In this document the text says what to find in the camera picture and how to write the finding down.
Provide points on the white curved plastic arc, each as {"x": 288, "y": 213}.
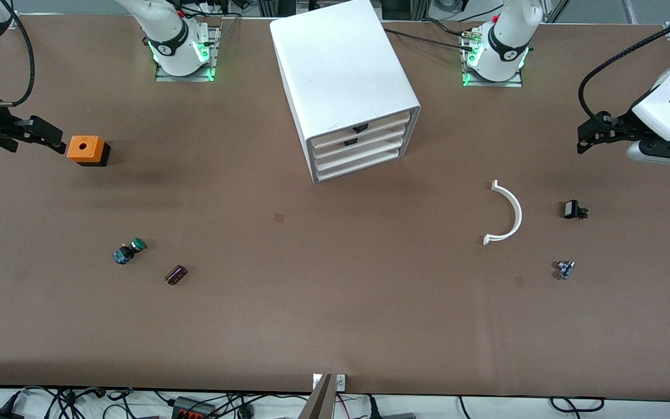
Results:
{"x": 518, "y": 212}

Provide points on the small metal bracket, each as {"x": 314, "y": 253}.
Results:
{"x": 341, "y": 382}

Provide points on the grey brown camera post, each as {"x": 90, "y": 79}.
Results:
{"x": 319, "y": 404}

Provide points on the green push button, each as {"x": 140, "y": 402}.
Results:
{"x": 128, "y": 251}

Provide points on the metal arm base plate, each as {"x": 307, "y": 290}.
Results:
{"x": 184, "y": 78}
{"x": 492, "y": 84}

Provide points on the black orange power strip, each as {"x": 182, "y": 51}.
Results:
{"x": 192, "y": 410}

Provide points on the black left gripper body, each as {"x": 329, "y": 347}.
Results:
{"x": 624, "y": 125}

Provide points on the orange button box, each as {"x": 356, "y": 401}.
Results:
{"x": 82, "y": 148}

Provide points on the small black switch component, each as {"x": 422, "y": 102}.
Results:
{"x": 571, "y": 209}

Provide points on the small purple black component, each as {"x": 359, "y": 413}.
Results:
{"x": 175, "y": 275}

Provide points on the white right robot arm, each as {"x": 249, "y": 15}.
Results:
{"x": 166, "y": 35}

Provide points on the small blue component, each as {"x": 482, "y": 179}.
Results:
{"x": 565, "y": 269}

